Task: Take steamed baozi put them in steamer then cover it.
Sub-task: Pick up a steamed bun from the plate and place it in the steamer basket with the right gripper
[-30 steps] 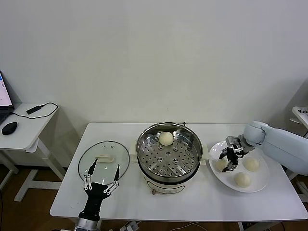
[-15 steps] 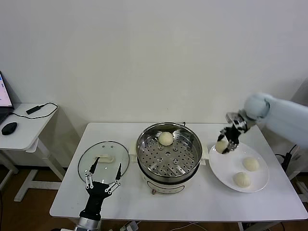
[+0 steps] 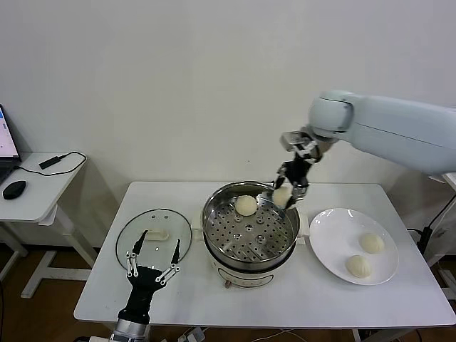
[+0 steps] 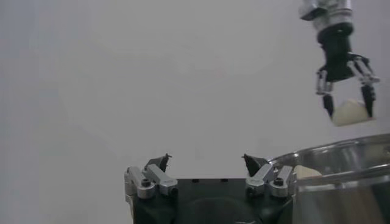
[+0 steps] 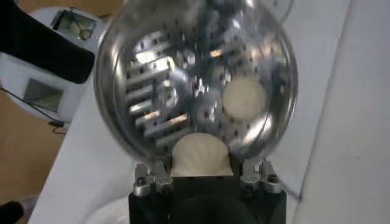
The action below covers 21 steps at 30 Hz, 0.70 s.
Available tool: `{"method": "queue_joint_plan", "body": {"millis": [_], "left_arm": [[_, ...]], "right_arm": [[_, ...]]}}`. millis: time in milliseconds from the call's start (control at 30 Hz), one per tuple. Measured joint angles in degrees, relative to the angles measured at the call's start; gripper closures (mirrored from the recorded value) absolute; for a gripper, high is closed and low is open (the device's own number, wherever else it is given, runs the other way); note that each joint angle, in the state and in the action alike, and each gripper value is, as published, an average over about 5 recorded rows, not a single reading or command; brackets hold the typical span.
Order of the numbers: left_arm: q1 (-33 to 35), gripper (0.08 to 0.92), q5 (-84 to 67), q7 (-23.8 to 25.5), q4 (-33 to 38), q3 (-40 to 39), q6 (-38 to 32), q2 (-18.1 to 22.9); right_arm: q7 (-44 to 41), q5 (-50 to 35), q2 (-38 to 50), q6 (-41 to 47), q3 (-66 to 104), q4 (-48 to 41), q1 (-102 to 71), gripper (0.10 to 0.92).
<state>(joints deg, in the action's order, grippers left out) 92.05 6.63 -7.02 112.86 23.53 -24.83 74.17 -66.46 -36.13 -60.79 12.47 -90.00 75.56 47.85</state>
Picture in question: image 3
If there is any black usb adapter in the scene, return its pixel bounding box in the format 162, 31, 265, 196
38, 155, 69, 170

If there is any black laptop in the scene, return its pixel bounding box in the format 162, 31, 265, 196
0, 104, 23, 186

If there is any glass pot lid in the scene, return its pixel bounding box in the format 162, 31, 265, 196
115, 209, 194, 276

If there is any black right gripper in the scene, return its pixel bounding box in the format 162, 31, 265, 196
273, 152, 315, 209

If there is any white steamed baozi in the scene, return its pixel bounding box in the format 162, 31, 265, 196
272, 187, 291, 209
344, 254, 374, 278
234, 195, 257, 217
358, 232, 385, 254

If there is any white equipment stand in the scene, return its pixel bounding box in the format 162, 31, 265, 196
423, 172, 456, 296

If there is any white power strip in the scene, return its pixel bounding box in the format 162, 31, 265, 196
177, 326, 208, 342

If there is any thin black laptop cable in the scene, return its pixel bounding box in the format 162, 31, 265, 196
14, 152, 88, 177

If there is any black computer mouse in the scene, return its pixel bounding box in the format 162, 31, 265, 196
2, 180, 28, 200

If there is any black power cable with plug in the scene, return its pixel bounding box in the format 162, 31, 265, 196
408, 199, 456, 252

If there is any white round plate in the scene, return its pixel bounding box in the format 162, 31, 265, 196
309, 208, 400, 286

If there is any perforated steel steamer basket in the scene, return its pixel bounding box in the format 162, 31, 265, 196
202, 181, 301, 264

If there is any white side desk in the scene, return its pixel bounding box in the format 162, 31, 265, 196
0, 152, 100, 300

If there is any steel steamer pot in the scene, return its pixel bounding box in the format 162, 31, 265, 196
192, 209, 309, 290

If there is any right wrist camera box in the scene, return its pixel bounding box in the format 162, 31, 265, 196
280, 130, 318, 155

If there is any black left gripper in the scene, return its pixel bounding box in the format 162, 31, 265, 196
117, 229, 182, 324

